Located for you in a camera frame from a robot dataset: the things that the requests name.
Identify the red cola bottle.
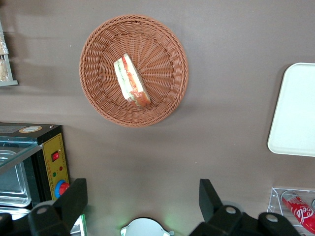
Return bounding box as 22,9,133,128
281,191,315,235

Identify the triangular sandwich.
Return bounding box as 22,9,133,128
114,53,152,108

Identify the cream plastic tray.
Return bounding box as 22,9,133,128
267,62,315,157

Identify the brown wicker basket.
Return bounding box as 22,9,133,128
79,14,189,128

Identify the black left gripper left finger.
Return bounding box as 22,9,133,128
0,178,89,236

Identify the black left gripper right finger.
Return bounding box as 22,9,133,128
188,178,300,236

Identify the clear acrylic bottle rack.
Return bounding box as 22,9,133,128
266,187,315,235

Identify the metal warmer pan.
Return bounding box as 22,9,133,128
0,149,32,207

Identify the grey snack rack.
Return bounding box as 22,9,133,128
0,21,19,87

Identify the black yellow food warmer cabinet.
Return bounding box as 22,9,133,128
0,122,88,236

